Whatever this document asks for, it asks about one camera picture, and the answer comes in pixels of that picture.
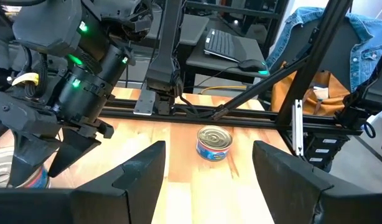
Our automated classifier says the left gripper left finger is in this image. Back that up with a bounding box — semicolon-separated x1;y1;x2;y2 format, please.
0;140;167;224

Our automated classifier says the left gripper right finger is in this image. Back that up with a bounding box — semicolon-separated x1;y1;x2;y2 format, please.
252;140;382;224

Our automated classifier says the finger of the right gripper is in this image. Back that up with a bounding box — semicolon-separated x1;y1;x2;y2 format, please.
47;128;102;179
9;130;61;187

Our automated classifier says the gold-lid Wild Planet can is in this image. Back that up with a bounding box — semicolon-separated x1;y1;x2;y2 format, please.
195;124;234;162
0;146;51;189

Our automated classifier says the black labelled power box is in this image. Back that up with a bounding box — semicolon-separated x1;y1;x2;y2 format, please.
302;132;350;174

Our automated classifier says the orange bag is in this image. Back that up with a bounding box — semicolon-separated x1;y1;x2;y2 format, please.
271;60;350;118

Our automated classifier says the black computer mouse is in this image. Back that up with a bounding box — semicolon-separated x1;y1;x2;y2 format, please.
237;58;269;75

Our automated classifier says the grey office chair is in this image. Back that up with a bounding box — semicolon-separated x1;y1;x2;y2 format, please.
281;18;361;85

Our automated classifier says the grey desk with keyboard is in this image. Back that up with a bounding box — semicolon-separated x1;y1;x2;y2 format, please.
184;29;268;94

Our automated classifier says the blue denim jacket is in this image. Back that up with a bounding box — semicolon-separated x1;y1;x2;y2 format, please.
265;6;382;94

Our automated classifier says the black keyboard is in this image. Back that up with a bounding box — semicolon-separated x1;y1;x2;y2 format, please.
203;27;241;63

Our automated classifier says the yellow cable tag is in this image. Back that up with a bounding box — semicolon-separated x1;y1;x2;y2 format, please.
11;72;40;87

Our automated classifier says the silver upright frame bracket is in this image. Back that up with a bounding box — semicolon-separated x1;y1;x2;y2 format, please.
291;98;304;156

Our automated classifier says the yellow cable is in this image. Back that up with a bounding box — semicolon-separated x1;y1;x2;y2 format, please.
199;85;248;95

